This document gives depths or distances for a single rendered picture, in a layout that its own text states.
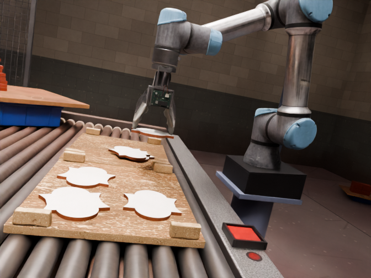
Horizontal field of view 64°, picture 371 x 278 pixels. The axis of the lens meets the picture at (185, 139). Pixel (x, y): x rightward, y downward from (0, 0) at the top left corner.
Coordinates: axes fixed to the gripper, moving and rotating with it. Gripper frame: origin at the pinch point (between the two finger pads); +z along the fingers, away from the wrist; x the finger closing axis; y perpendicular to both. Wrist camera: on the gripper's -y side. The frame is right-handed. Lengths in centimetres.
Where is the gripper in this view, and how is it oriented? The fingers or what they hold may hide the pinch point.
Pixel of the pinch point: (152, 132)
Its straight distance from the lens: 92.3
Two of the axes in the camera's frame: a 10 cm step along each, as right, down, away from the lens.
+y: 1.5, 2.1, -9.7
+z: -1.9, 9.7, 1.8
